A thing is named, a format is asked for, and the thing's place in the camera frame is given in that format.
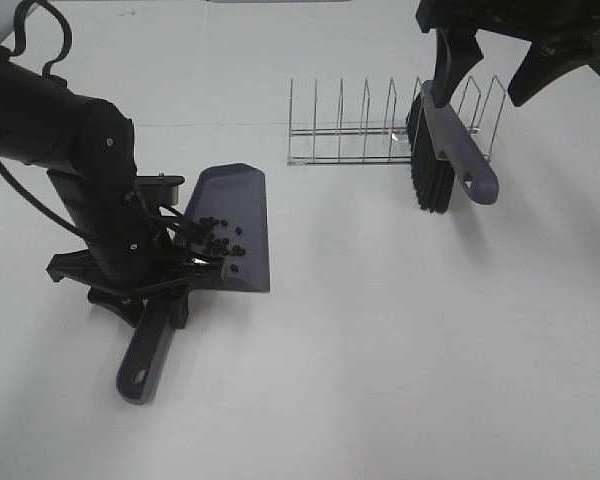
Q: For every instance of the purple plastic dustpan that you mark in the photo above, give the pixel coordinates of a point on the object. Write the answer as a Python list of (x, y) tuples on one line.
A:
[(231, 199)]

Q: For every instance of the chrome wire dish rack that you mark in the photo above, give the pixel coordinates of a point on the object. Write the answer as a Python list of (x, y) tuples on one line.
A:
[(373, 132)]

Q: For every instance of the pile of coffee beans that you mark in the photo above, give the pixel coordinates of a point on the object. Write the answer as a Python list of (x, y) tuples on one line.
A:
[(223, 246)]

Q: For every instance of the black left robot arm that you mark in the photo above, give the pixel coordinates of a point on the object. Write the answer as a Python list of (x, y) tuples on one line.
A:
[(44, 124)]

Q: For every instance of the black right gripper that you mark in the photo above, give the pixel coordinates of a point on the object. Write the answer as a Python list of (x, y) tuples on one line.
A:
[(563, 36)]

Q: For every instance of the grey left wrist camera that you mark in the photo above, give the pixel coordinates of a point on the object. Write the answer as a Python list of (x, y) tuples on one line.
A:
[(158, 190)]

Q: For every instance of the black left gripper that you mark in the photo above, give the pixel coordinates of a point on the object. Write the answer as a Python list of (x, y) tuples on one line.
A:
[(132, 250)]

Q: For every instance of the purple brush black bristles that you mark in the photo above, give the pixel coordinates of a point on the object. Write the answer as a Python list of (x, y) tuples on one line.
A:
[(443, 152)]

